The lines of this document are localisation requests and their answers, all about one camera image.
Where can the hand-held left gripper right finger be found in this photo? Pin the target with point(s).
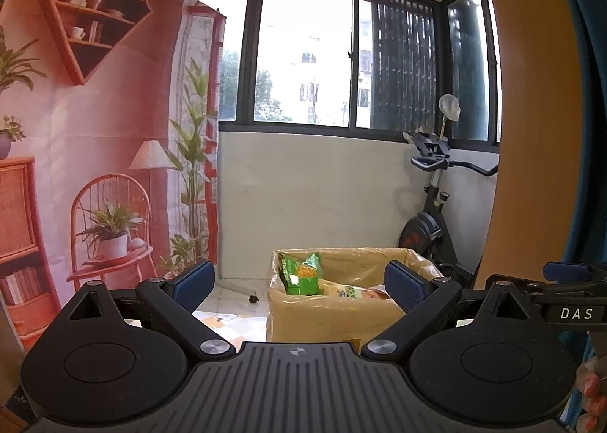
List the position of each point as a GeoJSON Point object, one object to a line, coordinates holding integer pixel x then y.
{"type": "Point", "coordinates": [403, 286]}

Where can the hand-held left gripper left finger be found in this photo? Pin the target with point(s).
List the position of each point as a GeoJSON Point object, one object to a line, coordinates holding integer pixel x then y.
{"type": "Point", "coordinates": [192, 286]}

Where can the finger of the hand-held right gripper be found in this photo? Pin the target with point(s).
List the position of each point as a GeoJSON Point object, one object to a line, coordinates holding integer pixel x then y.
{"type": "Point", "coordinates": [564, 272]}

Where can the orange snack bar packet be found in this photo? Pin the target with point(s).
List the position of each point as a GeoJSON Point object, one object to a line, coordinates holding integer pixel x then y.
{"type": "Point", "coordinates": [381, 293]}

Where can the dark green banded snack packet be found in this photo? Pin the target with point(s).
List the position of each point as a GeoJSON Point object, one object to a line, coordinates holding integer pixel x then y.
{"type": "Point", "coordinates": [348, 291]}

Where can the plastic-wrapped cardboard box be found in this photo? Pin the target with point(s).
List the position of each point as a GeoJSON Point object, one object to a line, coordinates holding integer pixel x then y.
{"type": "Point", "coordinates": [322, 319]}

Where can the light green rice cracker packet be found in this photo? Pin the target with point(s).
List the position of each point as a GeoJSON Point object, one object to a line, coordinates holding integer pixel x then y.
{"type": "Point", "coordinates": [301, 274]}

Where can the person's right hand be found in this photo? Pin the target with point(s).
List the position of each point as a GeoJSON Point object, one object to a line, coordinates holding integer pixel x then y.
{"type": "Point", "coordinates": [595, 390]}

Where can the black exercise bike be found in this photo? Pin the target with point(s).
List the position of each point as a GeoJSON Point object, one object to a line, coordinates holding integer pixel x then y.
{"type": "Point", "coordinates": [427, 229]}

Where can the brown wooden panel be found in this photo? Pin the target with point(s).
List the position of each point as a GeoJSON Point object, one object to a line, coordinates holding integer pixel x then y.
{"type": "Point", "coordinates": [531, 106]}

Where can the blue curtain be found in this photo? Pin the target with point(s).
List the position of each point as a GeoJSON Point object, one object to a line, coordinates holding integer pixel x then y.
{"type": "Point", "coordinates": [593, 82]}

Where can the black-framed window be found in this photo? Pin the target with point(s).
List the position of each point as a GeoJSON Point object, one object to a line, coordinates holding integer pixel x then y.
{"type": "Point", "coordinates": [308, 58]}

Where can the printed wall backdrop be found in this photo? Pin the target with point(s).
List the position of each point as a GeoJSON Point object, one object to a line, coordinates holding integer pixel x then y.
{"type": "Point", "coordinates": [95, 129]}

